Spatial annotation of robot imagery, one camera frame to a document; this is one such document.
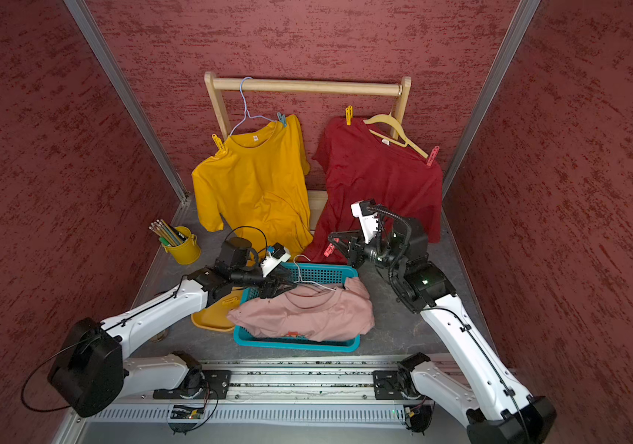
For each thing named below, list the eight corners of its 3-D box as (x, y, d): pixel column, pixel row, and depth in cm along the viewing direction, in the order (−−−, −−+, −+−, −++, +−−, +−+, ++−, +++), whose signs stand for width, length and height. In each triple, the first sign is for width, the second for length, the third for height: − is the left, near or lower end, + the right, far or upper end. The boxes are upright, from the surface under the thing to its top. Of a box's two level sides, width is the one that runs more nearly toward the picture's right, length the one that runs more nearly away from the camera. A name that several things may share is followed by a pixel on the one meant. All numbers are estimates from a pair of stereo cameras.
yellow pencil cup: (175, 262, 101) (161, 245, 92) (190, 243, 107) (178, 225, 98) (193, 268, 100) (181, 251, 91) (208, 248, 106) (197, 230, 96)
